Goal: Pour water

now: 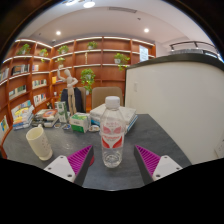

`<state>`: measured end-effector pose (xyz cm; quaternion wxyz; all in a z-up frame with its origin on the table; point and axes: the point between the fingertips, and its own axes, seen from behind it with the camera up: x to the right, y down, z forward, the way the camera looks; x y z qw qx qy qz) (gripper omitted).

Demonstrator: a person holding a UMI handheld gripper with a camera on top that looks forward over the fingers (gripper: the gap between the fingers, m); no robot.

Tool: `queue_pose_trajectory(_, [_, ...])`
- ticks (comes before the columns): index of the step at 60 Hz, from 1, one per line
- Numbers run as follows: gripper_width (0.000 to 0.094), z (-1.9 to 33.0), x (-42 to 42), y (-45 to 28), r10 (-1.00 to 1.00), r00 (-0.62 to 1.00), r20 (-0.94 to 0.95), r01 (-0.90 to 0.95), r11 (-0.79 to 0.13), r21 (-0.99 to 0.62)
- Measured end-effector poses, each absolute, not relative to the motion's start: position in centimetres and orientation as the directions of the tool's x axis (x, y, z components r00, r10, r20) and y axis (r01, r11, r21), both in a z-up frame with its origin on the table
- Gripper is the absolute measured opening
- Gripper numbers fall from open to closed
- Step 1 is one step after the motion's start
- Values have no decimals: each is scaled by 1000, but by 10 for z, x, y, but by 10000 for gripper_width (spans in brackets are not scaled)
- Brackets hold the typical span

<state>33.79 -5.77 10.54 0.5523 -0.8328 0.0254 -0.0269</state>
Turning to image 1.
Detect wooden artist mannequin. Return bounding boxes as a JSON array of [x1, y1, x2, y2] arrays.
[[57, 64, 79, 116]]

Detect white counter with dark top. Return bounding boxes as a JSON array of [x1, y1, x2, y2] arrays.
[[124, 53, 224, 164]]

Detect wooden shelf unit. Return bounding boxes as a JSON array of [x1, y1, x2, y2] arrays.
[[0, 35, 157, 134]]

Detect green and white tissue box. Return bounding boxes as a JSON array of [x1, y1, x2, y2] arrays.
[[69, 112, 92, 134]]

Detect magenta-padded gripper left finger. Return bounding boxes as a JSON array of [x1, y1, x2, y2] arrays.
[[43, 144, 95, 188]]

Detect clear plastic water bottle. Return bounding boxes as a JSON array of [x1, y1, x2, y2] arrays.
[[99, 95, 127, 169]]

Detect cream ceramic mug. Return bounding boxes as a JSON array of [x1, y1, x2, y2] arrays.
[[25, 123, 54, 162]]

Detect staircase with metal railing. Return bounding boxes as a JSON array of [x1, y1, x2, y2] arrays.
[[169, 40, 221, 59]]

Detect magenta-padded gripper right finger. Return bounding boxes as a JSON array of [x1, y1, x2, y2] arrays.
[[133, 144, 184, 186]]

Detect stack of colourful books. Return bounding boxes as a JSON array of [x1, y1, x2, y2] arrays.
[[11, 105, 35, 131]]

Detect low stack of magazines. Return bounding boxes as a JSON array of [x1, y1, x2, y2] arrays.
[[31, 108, 60, 128]]

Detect dark jacket on chair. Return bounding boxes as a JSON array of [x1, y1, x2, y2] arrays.
[[60, 87, 87, 114]]

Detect tan upholstered chair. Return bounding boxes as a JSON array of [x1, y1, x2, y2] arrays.
[[91, 86, 124, 109]]

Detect round ceiling lights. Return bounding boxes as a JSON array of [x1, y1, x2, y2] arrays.
[[54, 0, 151, 36]]

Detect flat round red coaster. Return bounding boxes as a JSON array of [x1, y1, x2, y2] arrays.
[[88, 153, 96, 167]]

